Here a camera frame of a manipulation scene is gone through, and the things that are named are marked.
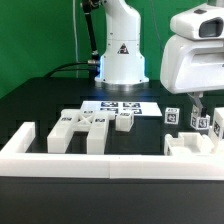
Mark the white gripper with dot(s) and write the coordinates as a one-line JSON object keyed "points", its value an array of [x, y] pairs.
{"points": [[193, 66]]}

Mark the white chair seat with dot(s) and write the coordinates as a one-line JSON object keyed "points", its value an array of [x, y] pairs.
{"points": [[191, 144]]}

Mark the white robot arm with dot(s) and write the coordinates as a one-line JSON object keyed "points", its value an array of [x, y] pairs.
{"points": [[122, 65]]}

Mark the white sheet with tags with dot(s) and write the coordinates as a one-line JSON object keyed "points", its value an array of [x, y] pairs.
{"points": [[139, 108]]}

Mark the white tagged block part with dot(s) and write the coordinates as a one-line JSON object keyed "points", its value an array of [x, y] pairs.
{"points": [[124, 121]]}

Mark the white U-shaped fence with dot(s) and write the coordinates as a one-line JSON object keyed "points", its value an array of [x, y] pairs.
{"points": [[15, 160]]}

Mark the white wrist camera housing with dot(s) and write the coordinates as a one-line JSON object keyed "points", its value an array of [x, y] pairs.
{"points": [[202, 22]]}

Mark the white chair back frame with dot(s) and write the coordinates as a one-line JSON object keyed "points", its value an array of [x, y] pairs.
{"points": [[94, 123]]}

